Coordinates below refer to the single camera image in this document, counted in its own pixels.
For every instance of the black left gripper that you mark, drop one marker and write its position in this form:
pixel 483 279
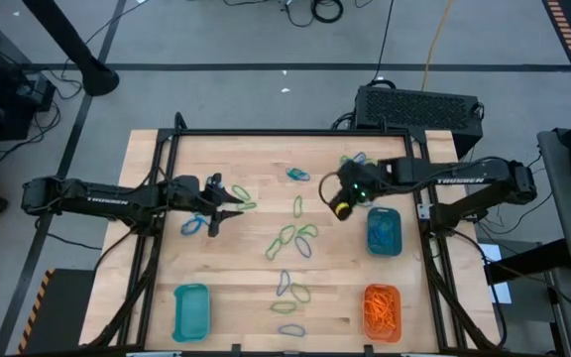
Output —
pixel 206 196

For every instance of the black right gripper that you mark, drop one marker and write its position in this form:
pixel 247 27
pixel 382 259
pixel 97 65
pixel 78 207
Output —
pixel 360 178

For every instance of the green rubber band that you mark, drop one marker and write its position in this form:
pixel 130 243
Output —
pixel 343 159
pixel 300 232
pixel 298 197
pixel 267 256
pixel 234 188
pixel 372 161
pixel 293 172
pixel 281 233
pixel 308 297
pixel 273 307
pixel 253 204

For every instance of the blue rubber bands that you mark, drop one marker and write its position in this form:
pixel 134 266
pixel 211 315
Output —
pixel 383 233

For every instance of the orange rubber bands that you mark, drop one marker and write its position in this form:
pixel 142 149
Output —
pixel 379 310

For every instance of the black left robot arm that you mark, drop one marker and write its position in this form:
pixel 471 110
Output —
pixel 107 201

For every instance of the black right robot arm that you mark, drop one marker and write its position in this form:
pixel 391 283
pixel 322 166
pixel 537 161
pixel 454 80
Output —
pixel 464 176

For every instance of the dark blue plastic basket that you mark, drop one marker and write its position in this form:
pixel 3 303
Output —
pixel 371 250

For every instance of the black perforated computer box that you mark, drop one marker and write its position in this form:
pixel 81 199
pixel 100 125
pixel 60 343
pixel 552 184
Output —
pixel 414 106

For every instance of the teal plastic basket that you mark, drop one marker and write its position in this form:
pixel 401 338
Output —
pixel 191 312

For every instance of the orange plastic basket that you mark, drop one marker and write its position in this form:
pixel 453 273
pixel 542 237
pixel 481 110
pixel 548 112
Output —
pixel 382 339

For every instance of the white sheet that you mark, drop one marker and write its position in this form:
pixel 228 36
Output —
pixel 501 292

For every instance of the black stand bar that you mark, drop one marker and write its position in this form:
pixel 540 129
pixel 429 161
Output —
pixel 528 260

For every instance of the grey side desk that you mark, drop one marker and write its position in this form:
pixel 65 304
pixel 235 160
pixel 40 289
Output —
pixel 563 223

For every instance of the black pole stand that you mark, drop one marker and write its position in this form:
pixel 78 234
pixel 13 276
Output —
pixel 67 37

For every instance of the silver corner bracket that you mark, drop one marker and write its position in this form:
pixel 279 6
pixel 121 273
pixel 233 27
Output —
pixel 422 210

